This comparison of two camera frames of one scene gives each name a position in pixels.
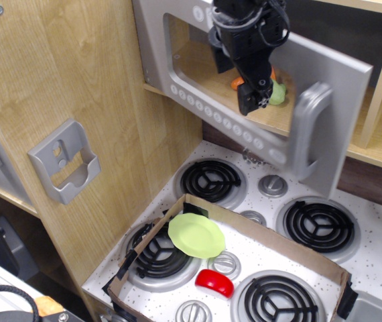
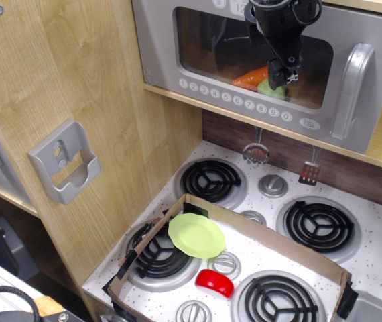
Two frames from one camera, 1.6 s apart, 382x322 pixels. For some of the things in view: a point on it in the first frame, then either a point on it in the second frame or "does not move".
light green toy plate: x=196 y=235 does not move
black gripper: x=244 y=39 to x=279 y=25
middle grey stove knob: x=255 y=216 does not move
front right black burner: x=279 y=296 does not move
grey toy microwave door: x=332 y=92 to x=207 y=51
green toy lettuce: x=277 y=96 does not move
